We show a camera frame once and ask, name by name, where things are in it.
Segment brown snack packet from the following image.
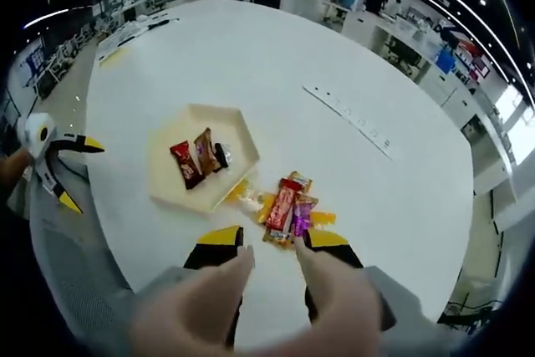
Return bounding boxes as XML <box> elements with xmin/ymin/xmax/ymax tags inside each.
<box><xmin>191</xmin><ymin>127</ymin><xmax>223</xmax><ymax>175</ymax></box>

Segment blue storage bin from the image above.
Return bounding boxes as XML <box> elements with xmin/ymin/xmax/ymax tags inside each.
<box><xmin>436</xmin><ymin>48</ymin><xmax>457</xmax><ymax>74</ymax></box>

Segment white table socket strip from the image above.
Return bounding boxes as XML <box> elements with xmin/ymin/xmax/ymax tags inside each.
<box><xmin>302</xmin><ymin>84</ymin><xmax>395</xmax><ymax>162</ymax></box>

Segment small red snack packet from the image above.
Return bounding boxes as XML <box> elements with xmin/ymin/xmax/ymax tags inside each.
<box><xmin>169</xmin><ymin>140</ymin><xmax>206</xmax><ymax>191</ymax></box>

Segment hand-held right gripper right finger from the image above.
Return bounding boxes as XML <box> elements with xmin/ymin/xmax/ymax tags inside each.
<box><xmin>303</xmin><ymin>230</ymin><xmax>439</xmax><ymax>333</ymax></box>

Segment black pen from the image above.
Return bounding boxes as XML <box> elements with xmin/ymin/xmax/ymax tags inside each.
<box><xmin>147</xmin><ymin>17</ymin><xmax>181</xmax><ymax>32</ymax></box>

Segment purple snack packet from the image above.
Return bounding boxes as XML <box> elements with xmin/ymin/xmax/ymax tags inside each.
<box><xmin>291</xmin><ymin>195</ymin><xmax>319</xmax><ymax>238</ymax></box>

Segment white counter cabinet row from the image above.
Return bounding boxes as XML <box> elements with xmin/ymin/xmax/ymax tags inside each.
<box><xmin>299</xmin><ymin>0</ymin><xmax>522</xmax><ymax>195</ymax></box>

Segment white mesh office chair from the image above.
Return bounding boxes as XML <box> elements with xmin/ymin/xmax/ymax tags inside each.
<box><xmin>8</xmin><ymin>160</ymin><xmax>137</xmax><ymax>357</ymax></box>

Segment black snack clear packet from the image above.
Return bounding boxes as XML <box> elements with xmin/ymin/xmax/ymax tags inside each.
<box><xmin>211</xmin><ymin>141</ymin><xmax>234</xmax><ymax>173</ymax></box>

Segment pink food tongs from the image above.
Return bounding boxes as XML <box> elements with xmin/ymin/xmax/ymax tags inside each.
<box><xmin>127</xmin><ymin>237</ymin><xmax>394</xmax><ymax>357</ymax></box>

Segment red blue wall banner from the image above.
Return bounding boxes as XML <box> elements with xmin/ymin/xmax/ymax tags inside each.
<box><xmin>454</xmin><ymin>34</ymin><xmax>493</xmax><ymax>82</ymax></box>

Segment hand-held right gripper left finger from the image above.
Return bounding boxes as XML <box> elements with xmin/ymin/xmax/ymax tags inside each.
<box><xmin>132</xmin><ymin>225</ymin><xmax>247</xmax><ymax>349</ymax></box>

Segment pile of snack packets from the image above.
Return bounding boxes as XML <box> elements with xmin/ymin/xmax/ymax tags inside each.
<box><xmin>225</xmin><ymin>170</ymin><xmax>339</xmax><ymax>252</ymax></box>

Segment beige hexagonal container tray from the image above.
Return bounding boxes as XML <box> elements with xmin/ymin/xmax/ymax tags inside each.
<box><xmin>148</xmin><ymin>102</ymin><xmax>261</xmax><ymax>212</ymax></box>

